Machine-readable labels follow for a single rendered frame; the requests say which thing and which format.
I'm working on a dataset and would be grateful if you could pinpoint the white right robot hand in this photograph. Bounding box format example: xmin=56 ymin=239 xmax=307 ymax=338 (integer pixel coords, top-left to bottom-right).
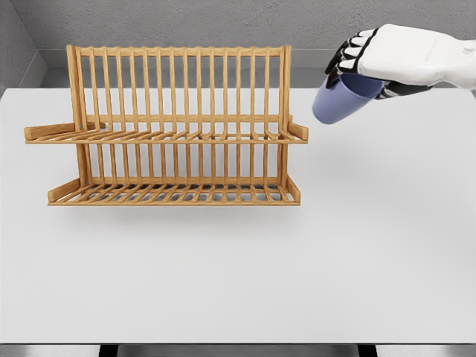
xmin=324 ymin=23 xmax=447 ymax=100

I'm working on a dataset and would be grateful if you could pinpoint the blue plastic cup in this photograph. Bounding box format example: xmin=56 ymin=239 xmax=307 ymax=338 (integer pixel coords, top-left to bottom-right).
xmin=312 ymin=71 xmax=385 ymax=125

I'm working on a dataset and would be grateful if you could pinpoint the wooden two-tier dish rack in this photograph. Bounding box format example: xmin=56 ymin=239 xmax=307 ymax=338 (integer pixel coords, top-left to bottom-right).
xmin=24 ymin=44 xmax=309 ymax=208

